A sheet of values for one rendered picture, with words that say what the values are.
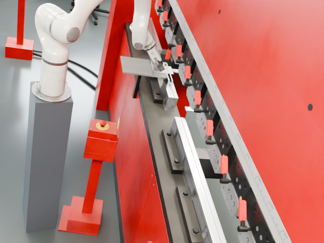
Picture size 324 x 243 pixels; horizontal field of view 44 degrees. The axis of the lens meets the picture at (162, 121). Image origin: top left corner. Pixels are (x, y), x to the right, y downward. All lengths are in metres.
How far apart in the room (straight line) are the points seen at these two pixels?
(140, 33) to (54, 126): 0.66
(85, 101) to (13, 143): 0.83
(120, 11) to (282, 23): 2.05
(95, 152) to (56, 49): 0.60
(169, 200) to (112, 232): 0.99
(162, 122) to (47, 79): 0.67
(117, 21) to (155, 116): 1.17
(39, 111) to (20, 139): 1.27
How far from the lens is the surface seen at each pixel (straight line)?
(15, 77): 3.93
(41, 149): 2.17
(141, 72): 2.36
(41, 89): 2.01
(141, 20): 2.17
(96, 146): 2.14
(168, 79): 2.36
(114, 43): 3.29
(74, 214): 2.64
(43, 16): 1.86
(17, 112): 3.52
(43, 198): 2.46
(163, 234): 1.80
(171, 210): 1.78
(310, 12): 1.17
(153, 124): 2.18
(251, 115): 1.35
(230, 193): 1.44
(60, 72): 1.93
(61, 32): 1.78
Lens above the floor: 2.18
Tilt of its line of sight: 36 degrees down
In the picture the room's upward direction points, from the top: 18 degrees clockwise
